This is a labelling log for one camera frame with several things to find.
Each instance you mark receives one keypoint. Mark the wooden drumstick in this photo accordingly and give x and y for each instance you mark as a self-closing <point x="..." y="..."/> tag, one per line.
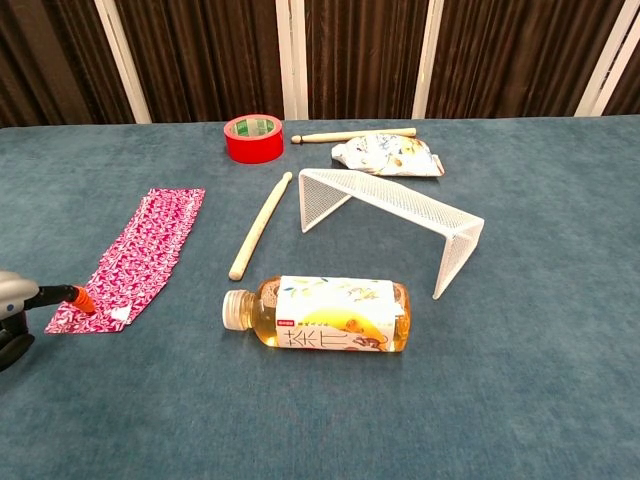
<point x="360" y="134"/>
<point x="258" y="227"/>

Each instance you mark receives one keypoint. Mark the white printed snack bag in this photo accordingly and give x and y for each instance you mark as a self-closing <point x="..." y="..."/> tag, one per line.
<point x="387" y="156"/>

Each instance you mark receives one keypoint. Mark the red tape roll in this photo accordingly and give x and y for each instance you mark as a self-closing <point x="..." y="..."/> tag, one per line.
<point x="254" y="145"/>

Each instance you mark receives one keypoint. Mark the white mesh desk shelf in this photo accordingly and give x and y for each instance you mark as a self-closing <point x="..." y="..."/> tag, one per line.
<point x="395" y="200"/>

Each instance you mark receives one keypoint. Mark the white frame post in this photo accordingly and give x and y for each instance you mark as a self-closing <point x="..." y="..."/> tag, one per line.
<point x="426" y="60"/>
<point x="602" y="65"/>
<point x="285" y="60"/>
<point x="300" y="60"/>
<point x="122" y="60"/>

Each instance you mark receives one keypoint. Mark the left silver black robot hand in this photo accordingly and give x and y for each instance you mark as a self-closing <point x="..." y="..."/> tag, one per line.
<point x="15" y="292"/>

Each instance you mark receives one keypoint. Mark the dark brown curtain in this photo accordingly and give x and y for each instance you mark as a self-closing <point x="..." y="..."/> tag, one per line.
<point x="210" y="55"/>

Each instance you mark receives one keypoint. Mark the tea bottle with white label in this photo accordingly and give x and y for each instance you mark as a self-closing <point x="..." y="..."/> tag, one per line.
<point x="335" y="315"/>

